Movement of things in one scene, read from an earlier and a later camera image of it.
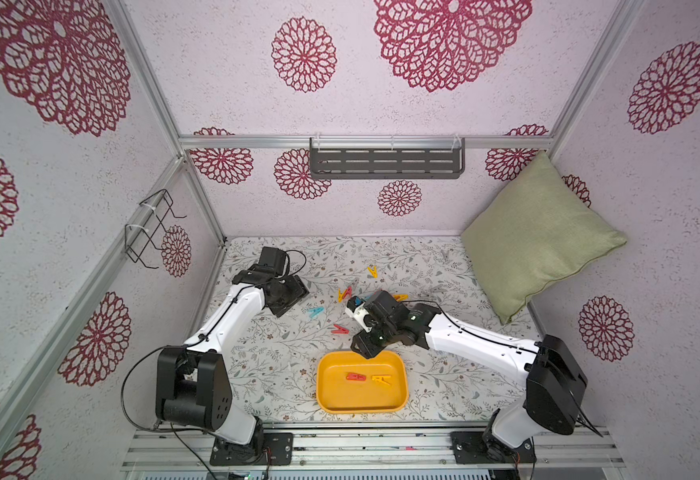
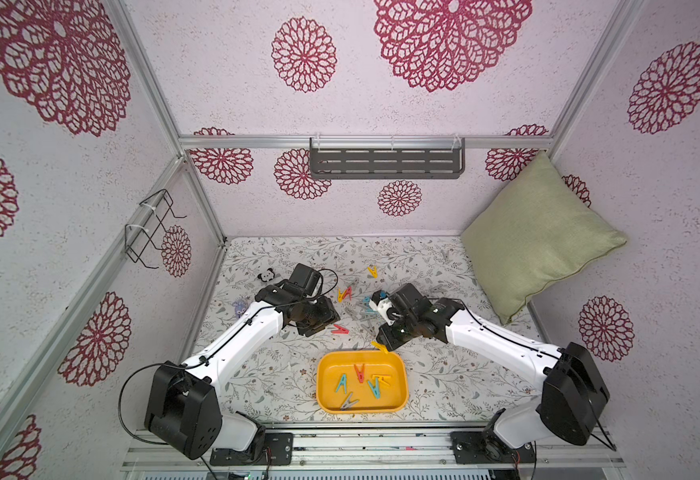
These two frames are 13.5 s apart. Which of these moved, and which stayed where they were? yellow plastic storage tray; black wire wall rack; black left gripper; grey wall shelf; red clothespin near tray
Moved: black left gripper
Stayed: black wire wall rack; yellow plastic storage tray; red clothespin near tray; grey wall shelf
